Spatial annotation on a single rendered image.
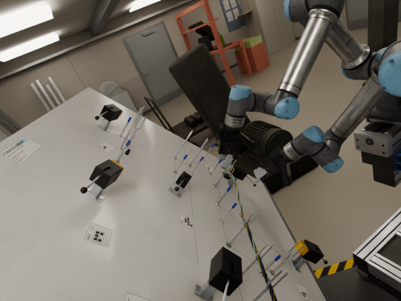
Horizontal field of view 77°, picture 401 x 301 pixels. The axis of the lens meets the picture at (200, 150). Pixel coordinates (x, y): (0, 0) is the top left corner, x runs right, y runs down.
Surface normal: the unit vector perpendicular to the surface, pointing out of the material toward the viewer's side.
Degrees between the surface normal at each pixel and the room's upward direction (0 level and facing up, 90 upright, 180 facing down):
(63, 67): 90
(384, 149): 90
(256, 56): 90
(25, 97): 90
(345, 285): 0
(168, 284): 54
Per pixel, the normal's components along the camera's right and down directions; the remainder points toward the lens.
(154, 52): 0.45, 0.24
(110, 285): 0.54, -0.78
